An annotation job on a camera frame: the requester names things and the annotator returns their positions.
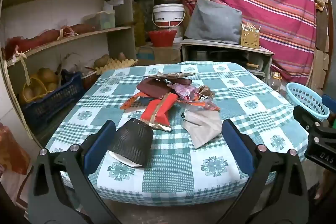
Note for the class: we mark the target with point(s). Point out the white bucket with red label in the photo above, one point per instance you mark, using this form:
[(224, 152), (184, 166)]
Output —
[(169, 15)]

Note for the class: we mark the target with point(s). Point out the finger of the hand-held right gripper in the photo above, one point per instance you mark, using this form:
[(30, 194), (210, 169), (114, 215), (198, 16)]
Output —
[(304, 116), (330, 104)]

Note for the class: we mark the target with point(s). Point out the person's right hand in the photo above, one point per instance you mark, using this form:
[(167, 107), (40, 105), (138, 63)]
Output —
[(318, 187)]

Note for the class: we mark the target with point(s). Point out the grey fabric bag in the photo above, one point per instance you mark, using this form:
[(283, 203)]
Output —
[(212, 22)]

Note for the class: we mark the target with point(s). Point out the blue plastic crate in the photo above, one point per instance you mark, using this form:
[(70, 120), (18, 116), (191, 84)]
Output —
[(52, 103)]

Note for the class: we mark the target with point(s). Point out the brown cardboard piece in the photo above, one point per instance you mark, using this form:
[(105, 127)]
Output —
[(173, 75)]

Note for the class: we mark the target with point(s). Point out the short red mesh bag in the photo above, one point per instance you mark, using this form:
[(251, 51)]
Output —
[(78, 28)]

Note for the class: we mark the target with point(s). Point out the small wooden cabinet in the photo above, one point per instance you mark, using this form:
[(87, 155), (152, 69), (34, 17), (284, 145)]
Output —
[(223, 46)]

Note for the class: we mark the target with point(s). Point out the bunch of wooden chopsticks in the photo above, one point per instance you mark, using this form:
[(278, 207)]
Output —
[(249, 27)]

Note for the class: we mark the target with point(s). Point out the red plastic bowl basket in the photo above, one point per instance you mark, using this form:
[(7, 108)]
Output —
[(162, 39)]

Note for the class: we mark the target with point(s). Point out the brown woven basket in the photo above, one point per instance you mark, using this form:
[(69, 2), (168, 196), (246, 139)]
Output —
[(89, 79)]

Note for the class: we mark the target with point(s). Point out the maroon snack packet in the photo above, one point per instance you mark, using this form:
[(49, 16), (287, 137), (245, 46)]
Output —
[(152, 87)]

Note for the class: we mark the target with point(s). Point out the light blue plastic basket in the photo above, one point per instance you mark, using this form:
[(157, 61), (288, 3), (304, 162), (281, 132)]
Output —
[(302, 95)]

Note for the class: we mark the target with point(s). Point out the potato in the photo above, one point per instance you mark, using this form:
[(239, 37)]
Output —
[(101, 60), (28, 92), (121, 56), (52, 86), (39, 89), (46, 75)]

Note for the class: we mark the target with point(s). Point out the green white checked tablecloth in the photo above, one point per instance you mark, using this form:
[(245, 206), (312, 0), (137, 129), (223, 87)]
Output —
[(170, 169)]

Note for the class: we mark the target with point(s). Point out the red foil wrapper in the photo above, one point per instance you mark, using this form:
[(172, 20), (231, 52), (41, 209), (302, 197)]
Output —
[(160, 108)]

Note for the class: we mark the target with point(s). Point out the brown wrapper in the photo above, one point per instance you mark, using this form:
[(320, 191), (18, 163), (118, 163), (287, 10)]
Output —
[(206, 91)]

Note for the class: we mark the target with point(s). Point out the yellow egg tray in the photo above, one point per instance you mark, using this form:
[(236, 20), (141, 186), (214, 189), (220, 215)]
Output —
[(118, 65)]

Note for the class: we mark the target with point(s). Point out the grey paper bag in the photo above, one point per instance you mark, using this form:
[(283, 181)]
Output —
[(202, 127)]

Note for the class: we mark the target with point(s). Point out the large yellow oil jug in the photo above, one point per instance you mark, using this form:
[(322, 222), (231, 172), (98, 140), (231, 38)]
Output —
[(139, 22)]

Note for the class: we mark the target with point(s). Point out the brown cardboard box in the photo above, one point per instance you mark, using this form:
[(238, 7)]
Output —
[(160, 54)]

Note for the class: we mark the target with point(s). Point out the plastic bottle with yellow label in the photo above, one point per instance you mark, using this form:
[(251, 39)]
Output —
[(275, 82)]

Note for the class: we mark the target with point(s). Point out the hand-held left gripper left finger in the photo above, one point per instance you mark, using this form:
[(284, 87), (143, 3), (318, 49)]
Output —
[(101, 145)]

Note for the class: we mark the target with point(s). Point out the black paper cup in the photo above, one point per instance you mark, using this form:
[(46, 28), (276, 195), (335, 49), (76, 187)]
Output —
[(131, 140)]

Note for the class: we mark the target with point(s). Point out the pink plastic wrapper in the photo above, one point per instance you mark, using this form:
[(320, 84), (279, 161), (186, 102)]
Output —
[(183, 90)]

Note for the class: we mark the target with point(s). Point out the yellow chopstick holder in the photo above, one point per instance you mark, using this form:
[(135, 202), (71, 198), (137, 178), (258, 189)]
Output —
[(250, 40)]

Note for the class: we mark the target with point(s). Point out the clear plastic container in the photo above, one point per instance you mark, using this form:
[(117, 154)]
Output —
[(101, 20)]

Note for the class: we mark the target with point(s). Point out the red striped cloth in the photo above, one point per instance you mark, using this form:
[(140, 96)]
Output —
[(249, 3)]

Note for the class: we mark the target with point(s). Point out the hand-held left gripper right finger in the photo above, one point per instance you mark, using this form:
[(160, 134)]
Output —
[(237, 146)]

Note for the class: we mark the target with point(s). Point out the green plastic bag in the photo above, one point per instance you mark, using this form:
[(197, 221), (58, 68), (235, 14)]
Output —
[(332, 123)]

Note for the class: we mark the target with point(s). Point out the orange wrapper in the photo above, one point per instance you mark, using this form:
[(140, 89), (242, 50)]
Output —
[(131, 102), (207, 108)]

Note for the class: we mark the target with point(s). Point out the long red mesh bag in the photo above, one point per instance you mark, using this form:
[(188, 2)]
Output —
[(34, 40)]

